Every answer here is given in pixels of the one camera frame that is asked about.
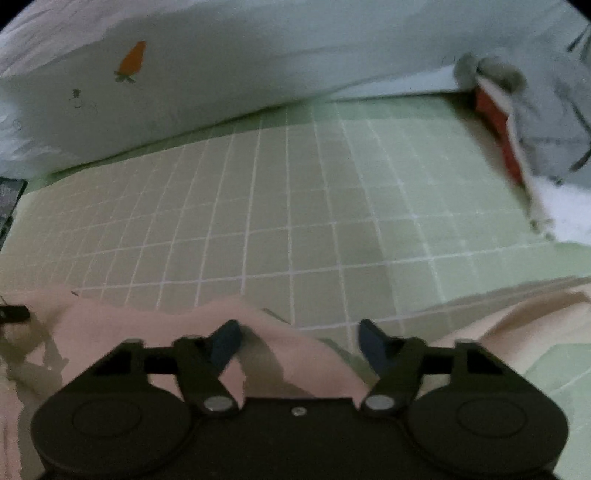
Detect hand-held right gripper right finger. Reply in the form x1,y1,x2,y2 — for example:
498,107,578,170
358,318,514,418

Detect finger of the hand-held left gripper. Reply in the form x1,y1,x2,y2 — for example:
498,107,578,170
0,305,31,325

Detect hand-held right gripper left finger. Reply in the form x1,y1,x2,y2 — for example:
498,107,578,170
85,319,244,417

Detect blue denim jeans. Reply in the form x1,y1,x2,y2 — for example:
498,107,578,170
0,178,27,246

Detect green grid cutting mat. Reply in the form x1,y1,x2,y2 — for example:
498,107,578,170
0,91,591,418

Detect red white cloth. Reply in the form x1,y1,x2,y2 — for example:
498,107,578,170
473,76,591,244

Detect carrot print white sheet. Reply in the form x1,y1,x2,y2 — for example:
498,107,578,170
0,0,591,182

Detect grey cloth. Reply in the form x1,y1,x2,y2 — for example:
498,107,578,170
455,25,591,186

